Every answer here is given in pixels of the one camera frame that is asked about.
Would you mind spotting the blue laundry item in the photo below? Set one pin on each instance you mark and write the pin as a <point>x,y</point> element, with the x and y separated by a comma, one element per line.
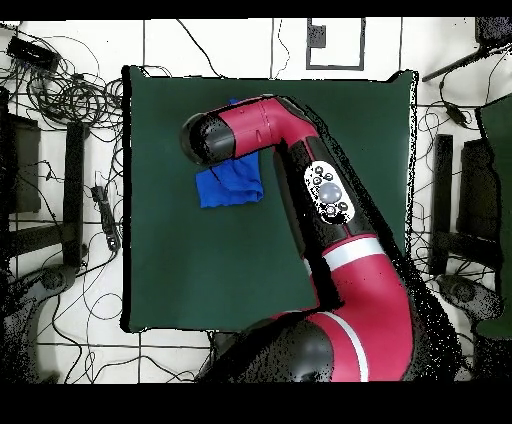
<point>232,188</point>

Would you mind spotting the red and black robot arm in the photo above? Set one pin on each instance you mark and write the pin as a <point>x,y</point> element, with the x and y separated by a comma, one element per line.
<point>260,124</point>

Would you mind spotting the dark green table cloth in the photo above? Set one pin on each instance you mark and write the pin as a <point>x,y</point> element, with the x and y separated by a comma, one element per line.
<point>503,200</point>
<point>180,260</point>

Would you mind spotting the black power strip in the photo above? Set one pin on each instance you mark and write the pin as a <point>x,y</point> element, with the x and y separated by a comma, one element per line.
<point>107,220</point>

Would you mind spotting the black stand bar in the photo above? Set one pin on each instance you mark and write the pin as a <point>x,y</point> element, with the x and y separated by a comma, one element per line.
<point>442,192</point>
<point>73,192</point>

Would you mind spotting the grey stand foot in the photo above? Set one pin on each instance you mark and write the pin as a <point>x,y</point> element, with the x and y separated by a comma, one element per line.
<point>468,292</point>
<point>56,278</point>

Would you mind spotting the black box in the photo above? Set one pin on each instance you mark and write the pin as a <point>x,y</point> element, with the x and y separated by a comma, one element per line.
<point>478,188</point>
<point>24,168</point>

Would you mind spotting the black rod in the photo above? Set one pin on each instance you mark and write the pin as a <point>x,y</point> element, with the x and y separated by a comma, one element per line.
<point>452,66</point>

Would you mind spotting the black power brick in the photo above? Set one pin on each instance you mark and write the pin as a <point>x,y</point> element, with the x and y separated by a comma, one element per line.
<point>32,54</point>

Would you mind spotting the grey floor frame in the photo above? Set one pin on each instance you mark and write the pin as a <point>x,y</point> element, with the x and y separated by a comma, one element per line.
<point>308,44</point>

